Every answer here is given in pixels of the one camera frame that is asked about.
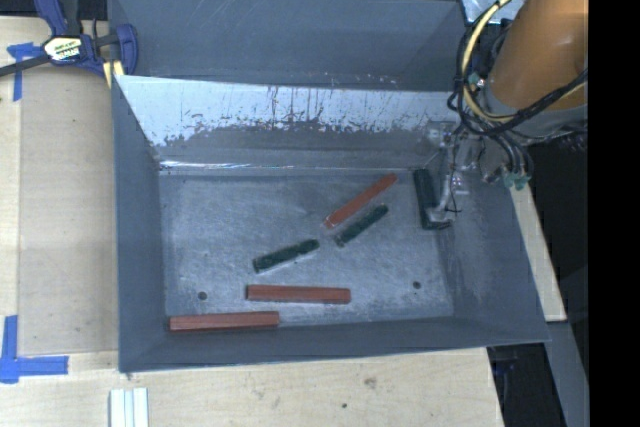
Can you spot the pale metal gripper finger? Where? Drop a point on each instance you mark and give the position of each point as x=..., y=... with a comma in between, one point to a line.
x=436, y=207
x=459, y=185

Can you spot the red-brown flat block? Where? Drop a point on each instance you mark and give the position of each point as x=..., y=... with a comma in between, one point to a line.
x=298, y=294
x=224, y=321
x=361, y=201

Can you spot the dark green flat block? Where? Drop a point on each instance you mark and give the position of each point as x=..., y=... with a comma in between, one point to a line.
x=285, y=256
x=361, y=226

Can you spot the grey metal bin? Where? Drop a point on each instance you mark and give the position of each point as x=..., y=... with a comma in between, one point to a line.
x=300, y=215

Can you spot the pale wood flat board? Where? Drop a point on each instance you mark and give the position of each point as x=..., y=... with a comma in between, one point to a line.
x=65, y=215

